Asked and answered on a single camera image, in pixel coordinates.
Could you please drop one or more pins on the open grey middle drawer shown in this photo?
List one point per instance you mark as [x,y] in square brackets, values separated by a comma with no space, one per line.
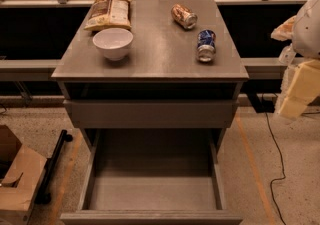
[152,177]

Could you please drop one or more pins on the black bar on floor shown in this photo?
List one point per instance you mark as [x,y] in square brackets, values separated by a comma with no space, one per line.
[43,195]

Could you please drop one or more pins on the blue pepsi can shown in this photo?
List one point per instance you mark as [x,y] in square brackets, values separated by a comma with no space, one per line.
[206,48]

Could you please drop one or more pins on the brown chip bag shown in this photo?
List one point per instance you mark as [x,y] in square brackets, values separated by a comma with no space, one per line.
[109,14]

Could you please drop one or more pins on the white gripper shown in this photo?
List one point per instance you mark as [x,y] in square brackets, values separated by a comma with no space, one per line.
[309,34]

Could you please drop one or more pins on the white ceramic bowl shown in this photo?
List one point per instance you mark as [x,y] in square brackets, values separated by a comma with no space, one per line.
[113,43]

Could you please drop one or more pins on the grey drawer cabinet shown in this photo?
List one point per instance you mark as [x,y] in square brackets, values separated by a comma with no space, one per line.
[162,63]

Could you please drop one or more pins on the cardboard box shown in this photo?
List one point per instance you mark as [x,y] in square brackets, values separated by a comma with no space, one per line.
[22,170]

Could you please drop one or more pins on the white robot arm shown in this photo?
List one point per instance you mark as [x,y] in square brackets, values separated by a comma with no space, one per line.
[303,30]

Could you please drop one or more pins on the closed grey top drawer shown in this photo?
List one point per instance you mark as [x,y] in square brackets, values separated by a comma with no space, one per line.
[151,114]

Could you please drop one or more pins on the brown soda can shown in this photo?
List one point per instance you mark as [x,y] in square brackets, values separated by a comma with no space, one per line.
[184,16]

